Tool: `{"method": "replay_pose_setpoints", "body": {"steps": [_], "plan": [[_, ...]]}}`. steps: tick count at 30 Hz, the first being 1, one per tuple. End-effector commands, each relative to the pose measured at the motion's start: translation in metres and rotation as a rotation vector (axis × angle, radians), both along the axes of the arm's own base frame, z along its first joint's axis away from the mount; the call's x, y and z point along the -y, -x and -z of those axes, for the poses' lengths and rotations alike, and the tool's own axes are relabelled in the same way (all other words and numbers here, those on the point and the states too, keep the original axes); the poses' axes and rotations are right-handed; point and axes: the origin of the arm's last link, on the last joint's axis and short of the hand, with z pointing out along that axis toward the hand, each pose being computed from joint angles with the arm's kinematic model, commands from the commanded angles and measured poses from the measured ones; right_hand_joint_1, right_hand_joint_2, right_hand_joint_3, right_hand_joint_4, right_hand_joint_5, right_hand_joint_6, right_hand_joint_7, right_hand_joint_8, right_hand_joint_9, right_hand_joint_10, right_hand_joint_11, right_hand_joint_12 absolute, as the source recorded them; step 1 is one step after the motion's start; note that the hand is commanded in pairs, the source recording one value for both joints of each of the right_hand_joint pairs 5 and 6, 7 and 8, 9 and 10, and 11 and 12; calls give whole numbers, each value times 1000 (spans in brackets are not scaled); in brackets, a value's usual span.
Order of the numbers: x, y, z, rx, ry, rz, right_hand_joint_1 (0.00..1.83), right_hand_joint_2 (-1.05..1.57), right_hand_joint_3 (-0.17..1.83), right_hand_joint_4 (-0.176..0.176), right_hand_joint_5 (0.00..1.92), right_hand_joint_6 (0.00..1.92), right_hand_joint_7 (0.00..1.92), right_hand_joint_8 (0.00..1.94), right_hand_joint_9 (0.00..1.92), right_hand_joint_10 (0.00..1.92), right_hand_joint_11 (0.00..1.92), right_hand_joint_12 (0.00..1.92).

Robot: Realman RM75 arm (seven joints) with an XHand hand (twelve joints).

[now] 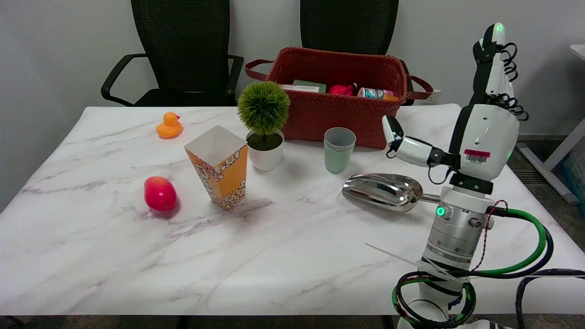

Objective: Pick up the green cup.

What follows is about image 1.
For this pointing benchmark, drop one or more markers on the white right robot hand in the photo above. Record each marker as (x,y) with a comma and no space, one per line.
(484,137)

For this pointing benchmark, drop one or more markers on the green plastic cup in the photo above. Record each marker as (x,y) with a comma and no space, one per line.
(339,153)

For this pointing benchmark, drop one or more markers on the white side desk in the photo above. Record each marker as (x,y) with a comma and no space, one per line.
(566,144)

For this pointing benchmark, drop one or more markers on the blue bin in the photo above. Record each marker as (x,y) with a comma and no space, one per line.
(577,176)

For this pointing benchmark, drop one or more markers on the shiny metal scoop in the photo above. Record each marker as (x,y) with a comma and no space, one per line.
(384,192)

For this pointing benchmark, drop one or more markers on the printed can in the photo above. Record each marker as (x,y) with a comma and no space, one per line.
(374,93)

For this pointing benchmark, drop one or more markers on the red woven basket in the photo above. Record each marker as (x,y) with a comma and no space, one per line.
(338,114)

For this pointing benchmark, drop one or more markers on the pink toy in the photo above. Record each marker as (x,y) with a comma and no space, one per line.
(340,89)

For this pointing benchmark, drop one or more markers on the black mesh office chair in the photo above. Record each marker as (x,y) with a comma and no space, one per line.
(183,45)
(347,23)

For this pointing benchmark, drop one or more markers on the green box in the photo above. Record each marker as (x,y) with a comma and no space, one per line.
(310,85)

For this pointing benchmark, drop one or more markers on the artificial plant in white pot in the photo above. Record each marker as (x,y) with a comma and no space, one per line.
(264,114)

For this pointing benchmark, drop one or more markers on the orange popcorn box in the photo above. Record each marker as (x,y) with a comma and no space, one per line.
(221,169)

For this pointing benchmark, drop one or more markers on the orange rubber duck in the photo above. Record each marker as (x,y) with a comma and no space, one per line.
(169,128)

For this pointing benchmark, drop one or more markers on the red toy mango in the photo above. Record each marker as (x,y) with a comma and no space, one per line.
(160,193)

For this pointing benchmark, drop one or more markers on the white wall outlet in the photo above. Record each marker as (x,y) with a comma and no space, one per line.
(432,96)

